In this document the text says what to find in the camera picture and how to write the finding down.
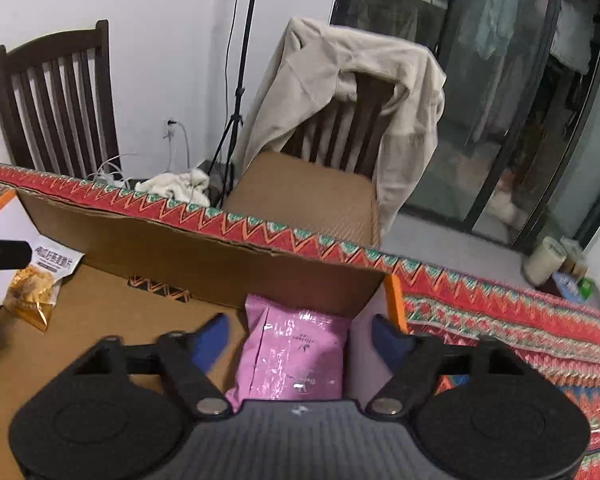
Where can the red patterned tablecloth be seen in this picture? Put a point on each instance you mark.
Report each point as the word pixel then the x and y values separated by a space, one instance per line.
pixel 560 340

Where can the dark wooden chair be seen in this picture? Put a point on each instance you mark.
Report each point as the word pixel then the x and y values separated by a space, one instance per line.
pixel 56 105

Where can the pink snack bag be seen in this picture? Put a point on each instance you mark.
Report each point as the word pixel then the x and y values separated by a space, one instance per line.
pixel 289 355

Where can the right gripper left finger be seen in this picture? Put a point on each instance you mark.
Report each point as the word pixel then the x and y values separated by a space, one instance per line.
pixel 186 358

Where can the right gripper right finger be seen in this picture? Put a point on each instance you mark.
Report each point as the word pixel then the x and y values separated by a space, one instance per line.
pixel 416 363

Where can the white cloth on floor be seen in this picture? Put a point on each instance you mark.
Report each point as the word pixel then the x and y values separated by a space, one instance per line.
pixel 189 187

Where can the wooden chair with cushion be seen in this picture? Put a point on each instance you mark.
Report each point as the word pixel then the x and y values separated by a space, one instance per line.
pixel 322 180

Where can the white cylindrical bin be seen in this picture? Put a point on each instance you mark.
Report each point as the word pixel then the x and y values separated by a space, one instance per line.
pixel 545 260

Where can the beige jacket on chair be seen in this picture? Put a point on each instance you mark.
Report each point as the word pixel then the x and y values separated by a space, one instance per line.
pixel 315 63

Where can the orange cardboard snack box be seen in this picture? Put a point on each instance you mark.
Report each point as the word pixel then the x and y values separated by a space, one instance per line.
pixel 139 279

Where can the black framed glass door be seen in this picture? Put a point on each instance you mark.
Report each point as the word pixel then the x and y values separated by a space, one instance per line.
pixel 522 87

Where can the black light tripod stand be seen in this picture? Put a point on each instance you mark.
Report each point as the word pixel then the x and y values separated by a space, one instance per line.
pixel 222 161

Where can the yellow chips snack bag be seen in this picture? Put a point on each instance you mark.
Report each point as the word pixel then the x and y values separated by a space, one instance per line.
pixel 33 292

